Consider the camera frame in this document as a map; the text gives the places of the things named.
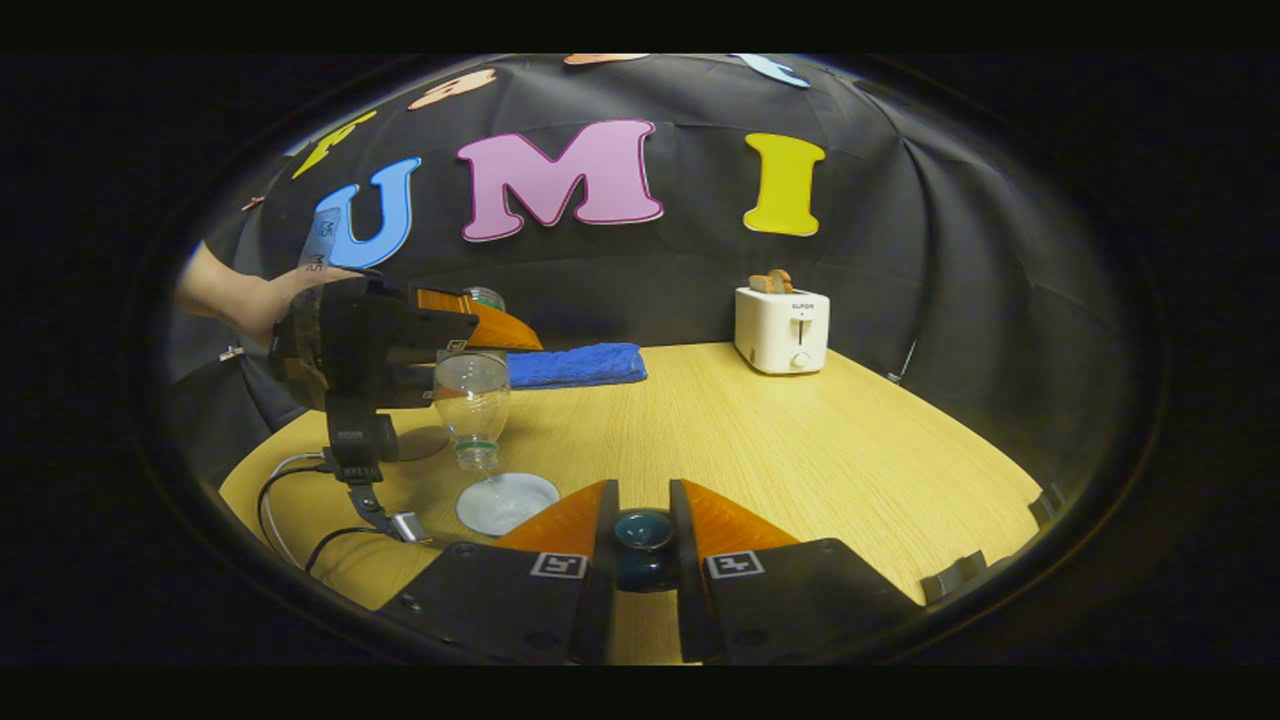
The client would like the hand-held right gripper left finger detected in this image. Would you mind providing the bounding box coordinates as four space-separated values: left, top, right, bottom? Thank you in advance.
375 479 621 666

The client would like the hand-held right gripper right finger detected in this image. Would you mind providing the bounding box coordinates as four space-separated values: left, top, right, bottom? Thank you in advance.
668 479 926 666

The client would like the clear plastic water bottle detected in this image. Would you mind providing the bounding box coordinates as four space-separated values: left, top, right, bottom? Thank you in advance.
433 285 513 471

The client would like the folded blue towel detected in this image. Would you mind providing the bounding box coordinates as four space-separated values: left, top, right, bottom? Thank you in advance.
505 342 649 390

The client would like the grey printed tag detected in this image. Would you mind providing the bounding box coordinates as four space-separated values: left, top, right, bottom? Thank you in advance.
299 205 344 273

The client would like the black backdrop cloth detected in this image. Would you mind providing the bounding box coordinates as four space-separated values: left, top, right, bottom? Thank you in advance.
165 55 1131 471

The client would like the white toaster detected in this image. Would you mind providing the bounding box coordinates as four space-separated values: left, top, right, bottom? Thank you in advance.
734 285 831 376

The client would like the black cable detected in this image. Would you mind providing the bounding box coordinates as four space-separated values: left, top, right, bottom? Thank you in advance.
256 462 401 576

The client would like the thin white cable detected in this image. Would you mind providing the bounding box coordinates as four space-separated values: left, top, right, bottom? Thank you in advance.
262 452 331 571

